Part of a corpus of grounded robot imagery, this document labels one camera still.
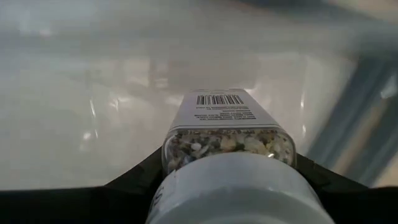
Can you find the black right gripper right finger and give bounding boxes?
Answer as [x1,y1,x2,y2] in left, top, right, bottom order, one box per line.
[295,152,398,224]

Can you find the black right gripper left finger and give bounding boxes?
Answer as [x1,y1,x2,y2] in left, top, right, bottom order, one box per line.
[0,146,165,224]

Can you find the white-cap seasoning jar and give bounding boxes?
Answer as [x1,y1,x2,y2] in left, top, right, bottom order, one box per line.
[145,88,336,224]

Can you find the clear plastic bin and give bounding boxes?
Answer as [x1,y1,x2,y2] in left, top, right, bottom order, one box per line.
[0,0,358,191]

